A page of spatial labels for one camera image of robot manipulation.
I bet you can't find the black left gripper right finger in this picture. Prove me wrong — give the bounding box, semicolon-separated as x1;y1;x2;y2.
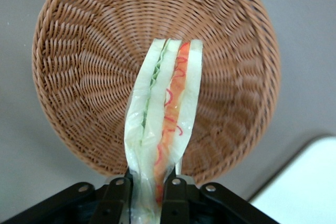
160;171;279;224

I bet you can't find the plastic-wrapped triangle sandwich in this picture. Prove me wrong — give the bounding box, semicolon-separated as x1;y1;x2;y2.
123;38;204;224

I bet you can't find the large round brown wicker basket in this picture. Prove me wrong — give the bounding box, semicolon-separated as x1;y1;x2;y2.
31;0;281;187

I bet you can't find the cream plastic tray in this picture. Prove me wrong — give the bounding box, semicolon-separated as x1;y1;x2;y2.
248;136;336;224

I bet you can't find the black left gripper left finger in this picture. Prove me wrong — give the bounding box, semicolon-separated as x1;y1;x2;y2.
0;168;133;224

